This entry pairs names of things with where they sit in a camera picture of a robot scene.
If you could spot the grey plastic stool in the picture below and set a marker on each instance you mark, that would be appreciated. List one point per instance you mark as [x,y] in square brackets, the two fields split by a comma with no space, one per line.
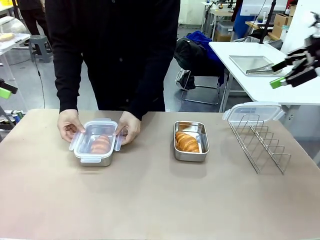
[41,47]

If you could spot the person's right forearm black sleeve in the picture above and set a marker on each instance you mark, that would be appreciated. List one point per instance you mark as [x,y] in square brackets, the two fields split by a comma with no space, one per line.
[67,80]

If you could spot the golden croissant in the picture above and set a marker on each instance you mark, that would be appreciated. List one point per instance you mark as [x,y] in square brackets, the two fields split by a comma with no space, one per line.
[187,143]
[101,144]

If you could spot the person's left forearm black sleeve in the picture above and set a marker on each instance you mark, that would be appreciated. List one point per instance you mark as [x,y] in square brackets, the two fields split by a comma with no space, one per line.
[152,85]

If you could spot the grey plastic storage box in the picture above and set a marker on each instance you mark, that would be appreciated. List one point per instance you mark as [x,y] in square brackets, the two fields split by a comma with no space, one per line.
[224,31]

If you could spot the blue cloth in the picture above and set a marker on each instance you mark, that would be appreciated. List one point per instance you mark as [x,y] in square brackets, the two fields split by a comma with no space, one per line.
[212,50]

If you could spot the person's left hand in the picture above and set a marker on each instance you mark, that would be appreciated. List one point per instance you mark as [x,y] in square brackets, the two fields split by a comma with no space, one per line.
[131,127]

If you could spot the black tripod pole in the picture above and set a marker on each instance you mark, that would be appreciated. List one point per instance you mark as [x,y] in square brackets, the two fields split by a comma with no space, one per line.
[267,22]

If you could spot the perforated metal baking tray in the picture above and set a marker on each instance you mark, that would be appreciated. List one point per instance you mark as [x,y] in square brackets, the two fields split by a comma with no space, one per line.
[250,62]

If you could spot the person torso in black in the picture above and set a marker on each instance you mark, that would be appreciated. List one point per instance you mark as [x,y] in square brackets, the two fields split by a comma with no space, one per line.
[120,50]

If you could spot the rectangular steel container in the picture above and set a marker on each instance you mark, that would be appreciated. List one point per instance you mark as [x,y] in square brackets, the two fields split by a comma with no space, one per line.
[192,155]
[96,160]

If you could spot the black jacket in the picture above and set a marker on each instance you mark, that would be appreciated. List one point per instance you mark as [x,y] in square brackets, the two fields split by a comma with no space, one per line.
[190,53]

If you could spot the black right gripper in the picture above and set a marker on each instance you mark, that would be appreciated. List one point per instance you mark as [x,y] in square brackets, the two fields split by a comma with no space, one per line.
[313,53]

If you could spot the clear plastic clip lid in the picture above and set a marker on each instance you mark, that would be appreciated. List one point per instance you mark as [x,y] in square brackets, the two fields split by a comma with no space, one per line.
[97,132]
[252,111]

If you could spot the white round-edged table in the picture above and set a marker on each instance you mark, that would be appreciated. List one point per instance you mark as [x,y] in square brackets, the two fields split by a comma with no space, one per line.
[12,43]

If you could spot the person's right hand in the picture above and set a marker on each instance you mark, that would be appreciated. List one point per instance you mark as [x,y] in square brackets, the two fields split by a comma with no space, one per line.
[68,125]

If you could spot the background person in dark clothes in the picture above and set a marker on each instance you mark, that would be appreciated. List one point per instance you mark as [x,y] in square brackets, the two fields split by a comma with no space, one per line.
[32,15]

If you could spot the cardboard box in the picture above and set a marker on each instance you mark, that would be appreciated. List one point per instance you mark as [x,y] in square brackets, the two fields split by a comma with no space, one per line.
[281,25]

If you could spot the metal frame chair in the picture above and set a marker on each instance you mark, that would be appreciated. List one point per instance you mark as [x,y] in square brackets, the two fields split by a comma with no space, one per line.
[202,92]

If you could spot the metal bread tongs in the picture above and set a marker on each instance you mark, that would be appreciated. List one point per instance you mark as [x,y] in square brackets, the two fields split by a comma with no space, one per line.
[260,70]

